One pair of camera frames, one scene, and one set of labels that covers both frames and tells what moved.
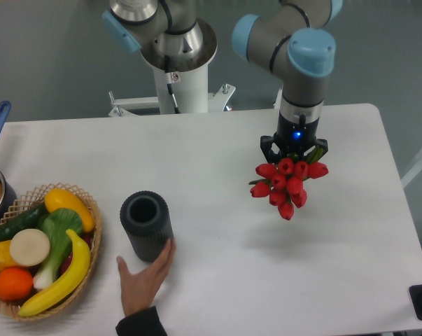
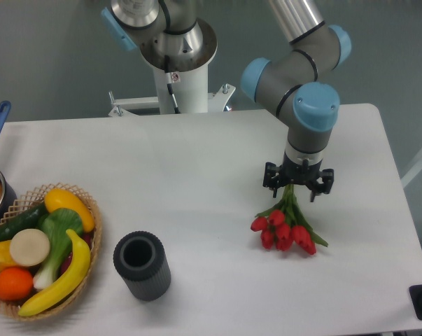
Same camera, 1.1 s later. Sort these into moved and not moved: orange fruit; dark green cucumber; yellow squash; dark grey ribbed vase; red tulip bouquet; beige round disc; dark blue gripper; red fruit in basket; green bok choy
Moved: dark blue gripper; red tulip bouquet; dark grey ribbed vase
Not moved: orange fruit; dark green cucumber; beige round disc; yellow squash; red fruit in basket; green bok choy
